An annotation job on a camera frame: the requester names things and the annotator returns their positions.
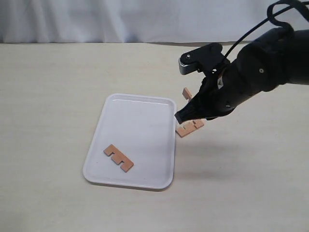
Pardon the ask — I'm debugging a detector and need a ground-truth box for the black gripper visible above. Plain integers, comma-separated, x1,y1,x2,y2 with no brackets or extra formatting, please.
174,70,256,123

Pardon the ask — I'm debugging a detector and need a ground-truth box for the wooden notched piece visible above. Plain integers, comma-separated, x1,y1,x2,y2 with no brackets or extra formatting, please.
176,119,205,138
103,144,134,173
182,87,192,101

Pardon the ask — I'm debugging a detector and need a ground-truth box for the white plastic tray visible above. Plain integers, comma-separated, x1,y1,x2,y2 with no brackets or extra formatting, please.
83,93,177,190

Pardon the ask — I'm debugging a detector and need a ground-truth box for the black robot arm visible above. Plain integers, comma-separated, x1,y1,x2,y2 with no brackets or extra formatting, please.
175,28,309,123

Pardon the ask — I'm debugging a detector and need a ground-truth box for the white backdrop curtain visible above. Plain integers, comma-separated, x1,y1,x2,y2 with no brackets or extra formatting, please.
0,0,271,43

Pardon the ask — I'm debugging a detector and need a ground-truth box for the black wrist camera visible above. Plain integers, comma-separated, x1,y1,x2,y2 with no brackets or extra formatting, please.
178,43,230,75

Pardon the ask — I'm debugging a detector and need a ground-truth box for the black cable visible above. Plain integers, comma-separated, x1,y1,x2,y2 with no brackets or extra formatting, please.
224,0,309,61

